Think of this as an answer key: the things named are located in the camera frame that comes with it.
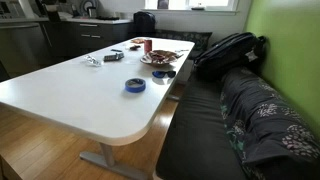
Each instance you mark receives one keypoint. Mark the dark floral bench cushion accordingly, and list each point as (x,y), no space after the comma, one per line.
(266,116)

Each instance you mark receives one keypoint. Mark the black pens in bag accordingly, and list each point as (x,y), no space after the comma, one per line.
(92,60)

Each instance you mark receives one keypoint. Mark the dark floral back cushion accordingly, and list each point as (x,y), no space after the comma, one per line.
(196,40)

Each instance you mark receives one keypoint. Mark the brown snack bag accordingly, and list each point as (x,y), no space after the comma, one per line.
(146,60)

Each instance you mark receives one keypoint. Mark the blue sunglasses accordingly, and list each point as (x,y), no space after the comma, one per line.
(157,74)

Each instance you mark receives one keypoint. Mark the red wrapper in bowl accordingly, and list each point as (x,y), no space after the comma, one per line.
(158,56)

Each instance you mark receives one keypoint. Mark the orange snack packet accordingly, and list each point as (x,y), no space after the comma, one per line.
(137,40)

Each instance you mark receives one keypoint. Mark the stainless steel dishwasher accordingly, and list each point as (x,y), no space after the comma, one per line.
(23,46)

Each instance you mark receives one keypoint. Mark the white framed window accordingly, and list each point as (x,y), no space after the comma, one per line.
(176,4)

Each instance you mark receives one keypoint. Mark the dark bench seat pad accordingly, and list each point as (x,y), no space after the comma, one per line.
(193,133)

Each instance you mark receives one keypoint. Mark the black bag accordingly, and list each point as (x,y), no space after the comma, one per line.
(144,22)

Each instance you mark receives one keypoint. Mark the white countertop appliance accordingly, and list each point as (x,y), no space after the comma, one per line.
(13,8)

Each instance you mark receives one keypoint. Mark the red soda can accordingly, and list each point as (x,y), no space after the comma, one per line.
(148,46)

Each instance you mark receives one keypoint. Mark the black backpack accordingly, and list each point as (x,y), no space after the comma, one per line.
(226,53)

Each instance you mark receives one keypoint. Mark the grey calculator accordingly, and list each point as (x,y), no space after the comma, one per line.
(113,57)

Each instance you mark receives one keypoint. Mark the grey table leg frame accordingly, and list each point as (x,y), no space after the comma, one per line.
(108,158)

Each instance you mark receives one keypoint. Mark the small object on windowsill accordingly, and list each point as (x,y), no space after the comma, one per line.
(198,7)

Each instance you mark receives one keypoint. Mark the black flat strip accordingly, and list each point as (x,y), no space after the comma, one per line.
(116,50)

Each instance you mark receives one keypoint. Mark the steel kettle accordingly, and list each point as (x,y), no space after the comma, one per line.
(92,12)

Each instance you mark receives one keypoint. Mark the dark kitchen drawer cabinet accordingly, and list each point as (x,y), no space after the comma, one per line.
(93,35)

